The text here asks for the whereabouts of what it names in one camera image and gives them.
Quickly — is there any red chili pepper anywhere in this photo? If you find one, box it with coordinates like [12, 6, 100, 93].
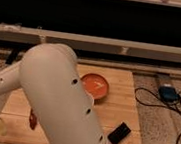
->
[29, 111, 38, 130]

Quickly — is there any black rectangular remote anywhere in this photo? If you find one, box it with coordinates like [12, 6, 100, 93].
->
[108, 123, 131, 144]

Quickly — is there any wooden shelf rail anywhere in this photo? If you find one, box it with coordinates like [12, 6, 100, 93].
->
[0, 23, 181, 63]

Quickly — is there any orange ceramic bowl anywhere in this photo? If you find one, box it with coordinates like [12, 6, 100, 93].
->
[81, 73, 109, 100]

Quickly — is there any wooden board table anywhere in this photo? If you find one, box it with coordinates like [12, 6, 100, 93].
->
[0, 64, 142, 144]

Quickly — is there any blue power adapter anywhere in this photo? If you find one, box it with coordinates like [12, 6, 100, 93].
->
[153, 73, 181, 104]

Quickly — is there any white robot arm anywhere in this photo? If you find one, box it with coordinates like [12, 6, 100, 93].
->
[0, 43, 109, 144]

